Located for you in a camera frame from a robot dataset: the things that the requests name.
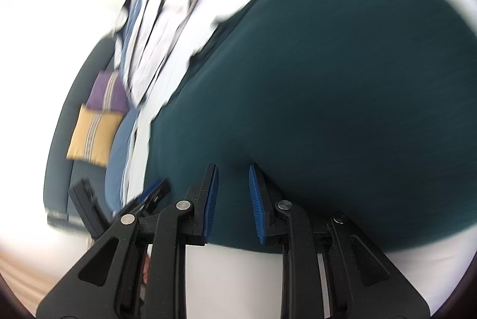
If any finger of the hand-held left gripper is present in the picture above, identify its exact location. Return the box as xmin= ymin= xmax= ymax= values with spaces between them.
xmin=114 ymin=179 xmax=170 ymax=221
xmin=69 ymin=179 xmax=114 ymax=241

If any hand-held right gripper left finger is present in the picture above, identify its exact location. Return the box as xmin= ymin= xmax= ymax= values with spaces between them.
xmin=35 ymin=163 xmax=220 ymax=319

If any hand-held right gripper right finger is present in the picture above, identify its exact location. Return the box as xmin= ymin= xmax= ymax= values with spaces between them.
xmin=248 ymin=163 xmax=431 ymax=319

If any dark green knit sweater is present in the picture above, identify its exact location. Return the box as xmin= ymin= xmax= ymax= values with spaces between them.
xmin=147 ymin=0 xmax=472 ymax=253

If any grey headboard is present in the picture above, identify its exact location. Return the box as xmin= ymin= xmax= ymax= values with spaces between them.
xmin=44 ymin=36 xmax=125 ymax=230

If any blue pillow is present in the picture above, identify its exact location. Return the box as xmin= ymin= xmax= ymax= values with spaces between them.
xmin=104 ymin=106 xmax=141 ymax=217

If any yellow pillow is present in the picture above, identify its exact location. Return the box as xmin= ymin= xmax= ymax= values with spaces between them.
xmin=66 ymin=105 xmax=123 ymax=168

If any purple pillow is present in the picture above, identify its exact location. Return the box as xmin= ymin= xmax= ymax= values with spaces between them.
xmin=86 ymin=70 xmax=129 ymax=113

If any folded striped duvet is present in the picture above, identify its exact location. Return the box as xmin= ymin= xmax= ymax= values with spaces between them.
xmin=114 ymin=0 xmax=214 ymax=107

